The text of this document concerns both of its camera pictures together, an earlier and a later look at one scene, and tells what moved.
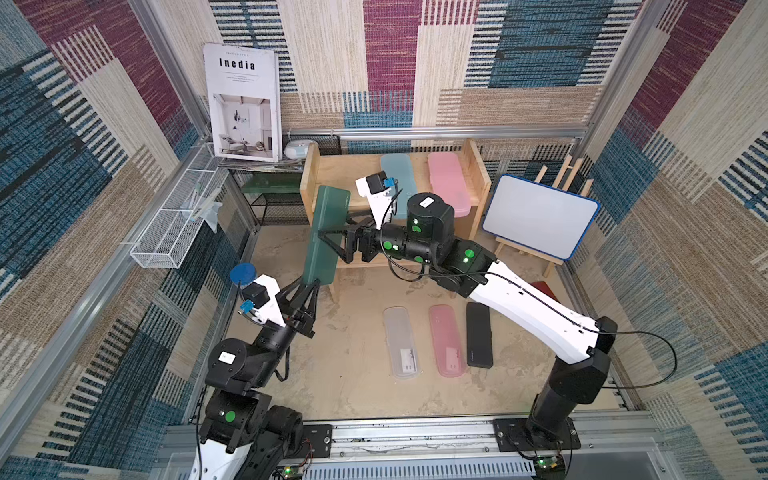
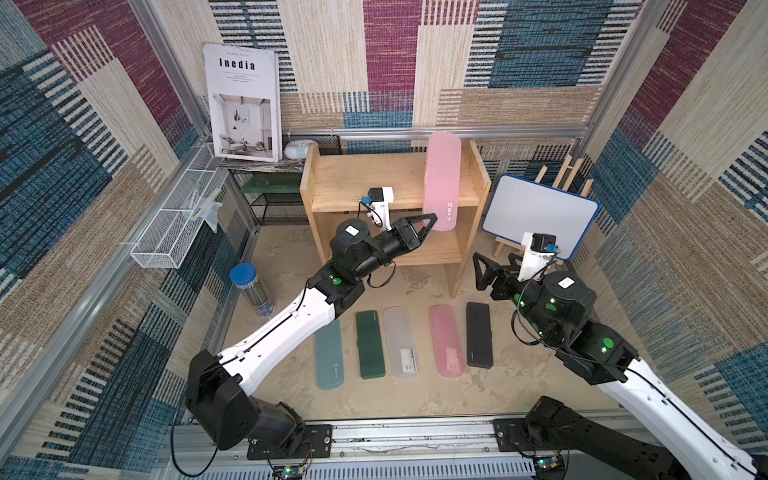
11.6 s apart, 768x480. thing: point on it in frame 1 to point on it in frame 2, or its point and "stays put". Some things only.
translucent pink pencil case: [446, 340] stays put
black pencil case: [479, 335] stays put
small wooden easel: [568, 184] stays put
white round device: [297, 148] stays put
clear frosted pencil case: [400, 342] stays put
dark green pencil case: [331, 208] to [370, 344]
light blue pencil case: [398, 167] to [329, 356]
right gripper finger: [343, 234] to [512, 256]
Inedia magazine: [245, 101] stays put
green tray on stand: [272, 182] stays put
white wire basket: [168, 239] stays put
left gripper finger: [284, 296] to [427, 216]
